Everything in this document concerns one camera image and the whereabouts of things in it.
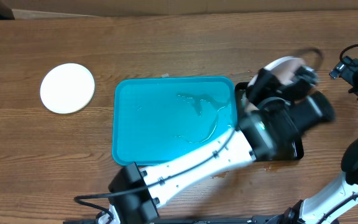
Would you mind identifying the white plate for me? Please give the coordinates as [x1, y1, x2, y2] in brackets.
[40, 63, 95, 114]
[241, 56, 306, 112]

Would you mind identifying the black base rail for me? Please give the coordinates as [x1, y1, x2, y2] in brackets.
[63, 214, 340, 224]

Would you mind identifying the black rectangular water tray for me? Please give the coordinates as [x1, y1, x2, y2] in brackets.
[234, 82, 304, 162]

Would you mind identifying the teal plastic tray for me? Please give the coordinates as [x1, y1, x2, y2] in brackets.
[112, 77, 237, 166]

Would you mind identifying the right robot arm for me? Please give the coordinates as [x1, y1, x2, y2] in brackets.
[267, 44, 358, 224]

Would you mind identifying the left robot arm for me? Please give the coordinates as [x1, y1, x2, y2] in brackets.
[96, 66, 323, 223]

